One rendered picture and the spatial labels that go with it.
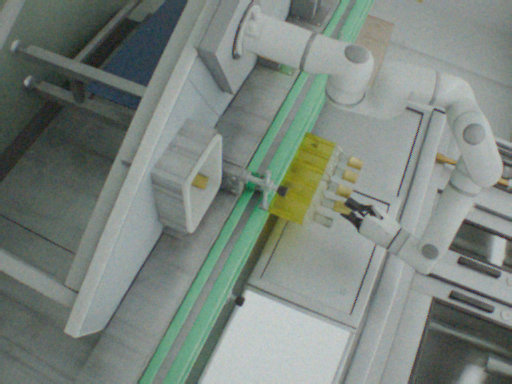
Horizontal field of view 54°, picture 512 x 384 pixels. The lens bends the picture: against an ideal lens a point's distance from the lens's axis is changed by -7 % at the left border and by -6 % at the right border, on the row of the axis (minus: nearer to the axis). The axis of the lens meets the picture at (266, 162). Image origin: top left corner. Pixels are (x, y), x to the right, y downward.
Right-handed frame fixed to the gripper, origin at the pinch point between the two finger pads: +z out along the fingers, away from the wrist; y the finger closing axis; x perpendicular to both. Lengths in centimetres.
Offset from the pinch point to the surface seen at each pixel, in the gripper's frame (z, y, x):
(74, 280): 34, 17, 68
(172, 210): 29, 19, 40
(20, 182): 91, -16, 52
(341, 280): -9.1, -13.8, 13.0
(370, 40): 134, -233, -349
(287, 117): 28.4, 12.5, -6.1
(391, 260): -17.6, -13.9, -2.2
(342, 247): -3.3, -13.8, 3.8
